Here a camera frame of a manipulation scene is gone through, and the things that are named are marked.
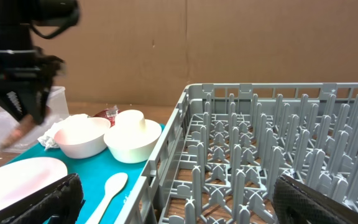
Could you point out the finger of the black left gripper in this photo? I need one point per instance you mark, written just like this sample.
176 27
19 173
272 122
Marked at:
12 101
38 103

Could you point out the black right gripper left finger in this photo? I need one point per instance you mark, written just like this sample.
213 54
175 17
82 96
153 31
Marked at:
58 202

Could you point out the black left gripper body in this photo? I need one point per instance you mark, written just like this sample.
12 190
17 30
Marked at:
29 69

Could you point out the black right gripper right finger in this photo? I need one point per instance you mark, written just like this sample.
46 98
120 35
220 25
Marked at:
294 202

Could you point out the white cup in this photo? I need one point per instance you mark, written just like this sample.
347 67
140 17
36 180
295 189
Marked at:
130 120

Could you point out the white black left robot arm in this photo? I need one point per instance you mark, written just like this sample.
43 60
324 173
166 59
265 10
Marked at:
46 18

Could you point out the grey dishwasher rack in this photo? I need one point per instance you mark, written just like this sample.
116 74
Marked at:
225 145

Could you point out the clear plastic bin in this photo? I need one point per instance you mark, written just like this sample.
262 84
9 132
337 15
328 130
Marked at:
59 111

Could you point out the teal tray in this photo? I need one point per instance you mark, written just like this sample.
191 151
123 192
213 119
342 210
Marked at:
93 172

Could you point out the crumpled white napkin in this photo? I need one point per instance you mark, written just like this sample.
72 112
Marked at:
47 139

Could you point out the yellow plastic spoon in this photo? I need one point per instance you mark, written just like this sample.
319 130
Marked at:
112 187

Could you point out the pink bowl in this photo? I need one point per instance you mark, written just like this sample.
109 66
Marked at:
82 138

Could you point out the white pink plate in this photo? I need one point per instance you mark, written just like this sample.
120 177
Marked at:
22 178

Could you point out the red snack wrapper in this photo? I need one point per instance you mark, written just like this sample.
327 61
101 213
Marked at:
109 114

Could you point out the pale green bowl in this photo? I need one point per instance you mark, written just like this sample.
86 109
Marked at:
132 143

